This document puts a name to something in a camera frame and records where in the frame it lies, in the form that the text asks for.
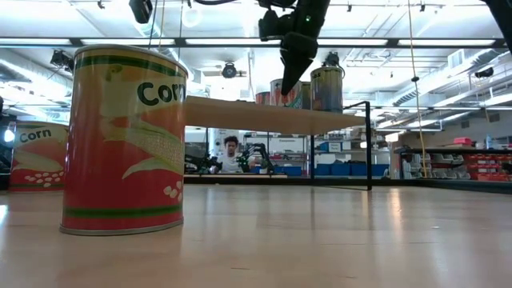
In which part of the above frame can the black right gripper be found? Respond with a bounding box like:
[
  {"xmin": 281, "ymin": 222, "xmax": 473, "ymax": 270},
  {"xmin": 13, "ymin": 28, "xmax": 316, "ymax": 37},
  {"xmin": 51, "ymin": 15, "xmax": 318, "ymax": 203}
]
[{"xmin": 278, "ymin": 0, "xmax": 331, "ymax": 97}]

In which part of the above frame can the small carrot print can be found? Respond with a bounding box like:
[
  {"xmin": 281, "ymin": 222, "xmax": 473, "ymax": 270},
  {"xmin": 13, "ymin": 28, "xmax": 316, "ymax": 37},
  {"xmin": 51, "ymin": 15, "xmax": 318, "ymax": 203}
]
[{"xmin": 270, "ymin": 78, "xmax": 303, "ymax": 110}]

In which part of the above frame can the tall peaches can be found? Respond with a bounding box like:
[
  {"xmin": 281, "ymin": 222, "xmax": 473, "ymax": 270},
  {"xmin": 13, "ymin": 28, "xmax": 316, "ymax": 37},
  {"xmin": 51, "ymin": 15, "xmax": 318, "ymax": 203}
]
[{"xmin": 310, "ymin": 66, "xmax": 345, "ymax": 114}]

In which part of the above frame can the corn can red label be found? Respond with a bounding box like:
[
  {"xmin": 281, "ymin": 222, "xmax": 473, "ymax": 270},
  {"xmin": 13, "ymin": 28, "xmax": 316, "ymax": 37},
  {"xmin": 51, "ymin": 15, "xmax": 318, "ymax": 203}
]
[
  {"xmin": 8, "ymin": 121, "xmax": 69, "ymax": 194},
  {"xmin": 58, "ymin": 43, "xmax": 189, "ymax": 236}
]

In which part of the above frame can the wooden shelf board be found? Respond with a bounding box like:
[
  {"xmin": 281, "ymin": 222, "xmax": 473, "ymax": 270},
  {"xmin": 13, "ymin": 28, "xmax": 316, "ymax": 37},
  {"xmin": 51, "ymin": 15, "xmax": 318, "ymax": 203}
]
[{"xmin": 184, "ymin": 94, "xmax": 367, "ymax": 136}]

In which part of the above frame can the round black ceiling fixture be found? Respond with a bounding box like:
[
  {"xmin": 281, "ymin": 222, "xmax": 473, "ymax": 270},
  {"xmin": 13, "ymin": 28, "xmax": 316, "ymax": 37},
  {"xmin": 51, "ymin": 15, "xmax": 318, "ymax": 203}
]
[
  {"xmin": 323, "ymin": 50, "xmax": 346, "ymax": 77},
  {"xmin": 221, "ymin": 62, "xmax": 238, "ymax": 80}
]

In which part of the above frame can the person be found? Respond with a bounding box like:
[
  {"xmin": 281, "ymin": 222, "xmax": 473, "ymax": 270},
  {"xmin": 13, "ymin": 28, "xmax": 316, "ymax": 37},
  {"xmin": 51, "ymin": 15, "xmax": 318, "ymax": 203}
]
[{"xmin": 211, "ymin": 135, "xmax": 251, "ymax": 174}]

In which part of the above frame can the black storage rack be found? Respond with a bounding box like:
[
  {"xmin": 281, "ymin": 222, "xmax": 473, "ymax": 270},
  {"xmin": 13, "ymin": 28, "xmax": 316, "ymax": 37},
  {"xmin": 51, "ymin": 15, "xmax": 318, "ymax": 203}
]
[{"xmin": 394, "ymin": 146, "xmax": 512, "ymax": 193}]

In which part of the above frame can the white air vent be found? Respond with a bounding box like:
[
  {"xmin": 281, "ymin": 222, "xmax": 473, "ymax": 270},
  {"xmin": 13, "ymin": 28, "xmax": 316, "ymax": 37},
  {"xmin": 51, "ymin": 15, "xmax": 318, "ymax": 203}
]
[{"xmin": 447, "ymin": 49, "xmax": 466, "ymax": 70}]

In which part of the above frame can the red drawer unit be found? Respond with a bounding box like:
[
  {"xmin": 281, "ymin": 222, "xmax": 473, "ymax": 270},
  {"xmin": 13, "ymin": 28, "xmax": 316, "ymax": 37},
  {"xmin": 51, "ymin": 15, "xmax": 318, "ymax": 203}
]
[{"xmin": 466, "ymin": 154, "xmax": 512, "ymax": 182}]

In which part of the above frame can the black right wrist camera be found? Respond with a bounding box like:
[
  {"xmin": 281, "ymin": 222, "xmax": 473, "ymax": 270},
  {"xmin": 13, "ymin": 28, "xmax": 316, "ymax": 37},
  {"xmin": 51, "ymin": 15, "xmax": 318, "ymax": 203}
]
[{"xmin": 258, "ymin": 8, "xmax": 297, "ymax": 42}]

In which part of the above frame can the white wall sign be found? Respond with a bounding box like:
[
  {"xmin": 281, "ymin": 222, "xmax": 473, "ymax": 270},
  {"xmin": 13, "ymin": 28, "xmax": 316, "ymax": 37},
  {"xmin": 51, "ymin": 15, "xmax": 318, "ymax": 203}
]
[{"xmin": 268, "ymin": 137, "xmax": 307, "ymax": 153}]

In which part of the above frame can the black overhead frame bar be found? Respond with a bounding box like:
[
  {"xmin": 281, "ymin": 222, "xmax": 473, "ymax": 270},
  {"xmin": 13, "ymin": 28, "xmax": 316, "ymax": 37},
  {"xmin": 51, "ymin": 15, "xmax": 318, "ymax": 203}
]
[{"xmin": 0, "ymin": 37, "xmax": 512, "ymax": 50}]

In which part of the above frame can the black shelf leg frame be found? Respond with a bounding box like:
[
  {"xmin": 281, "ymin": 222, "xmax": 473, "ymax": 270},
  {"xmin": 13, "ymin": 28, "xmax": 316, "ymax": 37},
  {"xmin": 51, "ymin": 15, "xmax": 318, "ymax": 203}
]
[{"xmin": 310, "ymin": 101, "xmax": 374, "ymax": 192}]

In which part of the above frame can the yellow hanging cable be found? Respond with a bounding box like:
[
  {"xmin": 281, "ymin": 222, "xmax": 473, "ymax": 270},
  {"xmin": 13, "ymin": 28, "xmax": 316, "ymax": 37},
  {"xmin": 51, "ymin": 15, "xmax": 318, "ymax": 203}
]
[{"xmin": 406, "ymin": 0, "xmax": 428, "ymax": 179}]

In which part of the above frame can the black table frame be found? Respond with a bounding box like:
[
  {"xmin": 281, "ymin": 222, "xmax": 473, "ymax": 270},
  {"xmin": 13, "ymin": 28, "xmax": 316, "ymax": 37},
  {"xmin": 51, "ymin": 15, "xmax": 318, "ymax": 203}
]
[{"xmin": 183, "ymin": 173, "xmax": 512, "ymax": 196}]

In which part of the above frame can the black ceiling camera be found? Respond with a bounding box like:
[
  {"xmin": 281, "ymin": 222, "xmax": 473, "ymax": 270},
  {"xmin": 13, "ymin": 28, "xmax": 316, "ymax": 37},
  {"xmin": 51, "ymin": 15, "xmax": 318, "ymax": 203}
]
[{"xmin": 50, "ymin": 49, "xmax": 76, "ymax": 75}]

